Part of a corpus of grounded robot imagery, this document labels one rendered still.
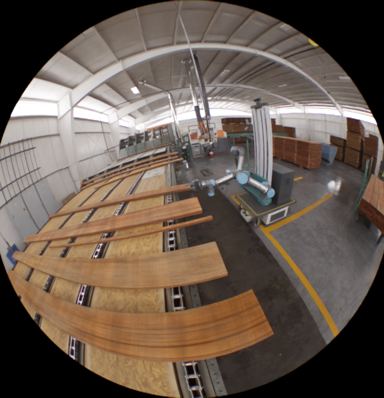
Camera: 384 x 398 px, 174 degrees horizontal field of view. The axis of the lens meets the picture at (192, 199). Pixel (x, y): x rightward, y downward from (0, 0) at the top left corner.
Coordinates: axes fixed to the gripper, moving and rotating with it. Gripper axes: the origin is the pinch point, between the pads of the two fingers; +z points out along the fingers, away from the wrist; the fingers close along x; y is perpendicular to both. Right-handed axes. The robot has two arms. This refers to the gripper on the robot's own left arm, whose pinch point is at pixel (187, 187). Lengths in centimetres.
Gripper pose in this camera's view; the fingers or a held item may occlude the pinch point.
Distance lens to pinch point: 145.1
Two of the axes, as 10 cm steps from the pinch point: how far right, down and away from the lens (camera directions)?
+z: -9.8, 1.6, 0.7
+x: -1.8, -8.6, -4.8
